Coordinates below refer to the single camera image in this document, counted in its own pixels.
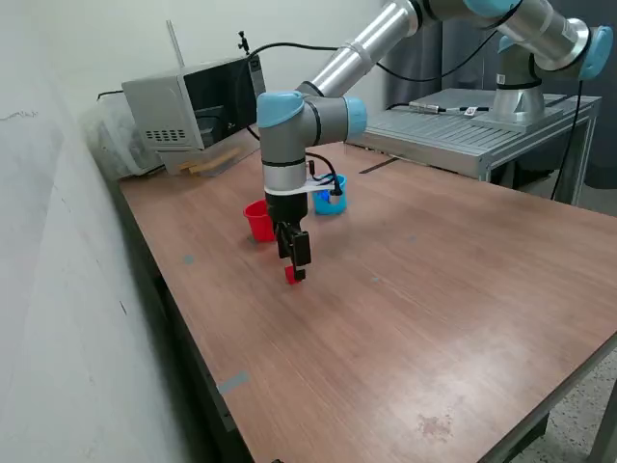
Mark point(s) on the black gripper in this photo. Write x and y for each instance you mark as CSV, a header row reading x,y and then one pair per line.
x,y
287,207

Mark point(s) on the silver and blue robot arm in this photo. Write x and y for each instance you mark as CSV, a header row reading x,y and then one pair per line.
x,y
284,144

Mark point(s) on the flat metal strip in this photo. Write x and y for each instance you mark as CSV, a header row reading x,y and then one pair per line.
x,y
378,166

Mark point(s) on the red cube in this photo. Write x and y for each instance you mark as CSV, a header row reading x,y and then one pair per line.
x,y
289,276

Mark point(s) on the light wooden sticks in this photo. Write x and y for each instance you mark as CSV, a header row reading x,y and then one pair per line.
x,y
212,163

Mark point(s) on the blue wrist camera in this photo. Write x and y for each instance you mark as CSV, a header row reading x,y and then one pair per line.
x,y
336,195

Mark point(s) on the translucent plastic storage container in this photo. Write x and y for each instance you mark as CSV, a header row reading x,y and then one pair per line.
x,y
111,144

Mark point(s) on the blue plastic cup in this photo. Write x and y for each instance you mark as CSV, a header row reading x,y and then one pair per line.
x,y
332,208

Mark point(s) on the silver microwave oven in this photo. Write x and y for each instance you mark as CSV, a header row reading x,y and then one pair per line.
x,y
159,106

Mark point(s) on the aluminium robot mounting table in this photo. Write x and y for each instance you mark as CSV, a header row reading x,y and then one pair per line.
x,y
434,140

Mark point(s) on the silver cylinder connector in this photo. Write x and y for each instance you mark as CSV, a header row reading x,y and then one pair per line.
x,y
426,107

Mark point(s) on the clear acrylic box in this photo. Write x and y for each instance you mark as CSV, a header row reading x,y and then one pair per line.
x,y
241,149

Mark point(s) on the red plastic cup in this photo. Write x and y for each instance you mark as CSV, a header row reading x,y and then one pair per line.
x,y
258,224

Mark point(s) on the long grey tape strip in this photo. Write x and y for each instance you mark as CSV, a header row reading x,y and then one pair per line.
x,y
233,382

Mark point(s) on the grey curtain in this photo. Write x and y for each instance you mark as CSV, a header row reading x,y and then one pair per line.
x,y
458,48

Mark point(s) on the white thin rod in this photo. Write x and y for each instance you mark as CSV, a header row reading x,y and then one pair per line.
x,y
176,46

